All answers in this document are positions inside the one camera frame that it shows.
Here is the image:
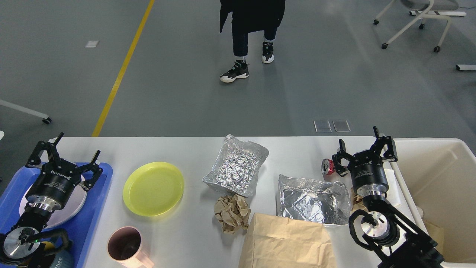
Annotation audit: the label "crushed red soda can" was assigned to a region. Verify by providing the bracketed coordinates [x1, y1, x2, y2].
[321, 158, 335, 176]

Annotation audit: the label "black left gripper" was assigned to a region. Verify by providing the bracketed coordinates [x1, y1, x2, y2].
[26, 132, 103, 209]

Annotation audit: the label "cream plastic bin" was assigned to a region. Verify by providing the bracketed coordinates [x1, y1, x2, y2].
[391, 138, 476, 268]

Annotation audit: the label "blue plastic tray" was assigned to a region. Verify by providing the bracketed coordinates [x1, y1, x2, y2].
[0, 163, 113, 268]

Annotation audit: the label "flattened foil tray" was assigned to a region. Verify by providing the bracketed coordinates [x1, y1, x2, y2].
[276, 174, 352, 226]

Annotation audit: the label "brown paper bag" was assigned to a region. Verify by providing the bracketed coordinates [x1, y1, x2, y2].
[238, 213, 337, 268]

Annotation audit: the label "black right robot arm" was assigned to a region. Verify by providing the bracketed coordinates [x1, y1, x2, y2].
[332, 127, 444, 268]

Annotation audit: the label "crumpled brown paper ball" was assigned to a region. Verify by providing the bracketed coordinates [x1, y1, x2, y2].
[214, 194, 251, 235]

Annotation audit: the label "white chair leg left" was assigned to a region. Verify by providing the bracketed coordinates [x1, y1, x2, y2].
[0, 99, 52, 124]

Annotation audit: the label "white round plate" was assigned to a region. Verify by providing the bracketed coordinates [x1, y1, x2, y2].
[19, 175, 88, 229]

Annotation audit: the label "pink mug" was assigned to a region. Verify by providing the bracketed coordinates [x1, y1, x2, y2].
[107, 226, 154, 268]

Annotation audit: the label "floor outlet plates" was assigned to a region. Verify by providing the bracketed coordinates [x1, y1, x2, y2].
[313, 120, 351, 133]

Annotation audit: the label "crumpled foil tray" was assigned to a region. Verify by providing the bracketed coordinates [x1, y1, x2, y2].
[202, 134, 269, 197]

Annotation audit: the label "white office chair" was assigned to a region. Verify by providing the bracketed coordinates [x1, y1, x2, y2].
[381, 0, 466, 52]

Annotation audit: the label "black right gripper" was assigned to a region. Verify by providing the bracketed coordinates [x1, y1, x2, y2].
[332, 127, 398, 196]

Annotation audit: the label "small crumpled brown paper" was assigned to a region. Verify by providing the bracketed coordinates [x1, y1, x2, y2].
[350, 188, 368, 214]

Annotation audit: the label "blue-grey mug yellow inside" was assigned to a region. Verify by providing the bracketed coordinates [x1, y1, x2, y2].
[34, 250, 75, 268]

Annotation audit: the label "white bar on floor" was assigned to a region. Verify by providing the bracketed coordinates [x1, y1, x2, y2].
[455, 64, 476, 71]

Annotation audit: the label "person in black coat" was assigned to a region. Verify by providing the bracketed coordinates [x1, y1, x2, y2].
[219, 0, 286, 83]

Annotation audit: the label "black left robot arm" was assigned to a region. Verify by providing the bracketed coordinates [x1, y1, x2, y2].
[1, 133, 103, 268]

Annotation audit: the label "yellow-green plastic plate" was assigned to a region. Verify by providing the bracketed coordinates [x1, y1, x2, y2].
[122, 162, 185, 217]

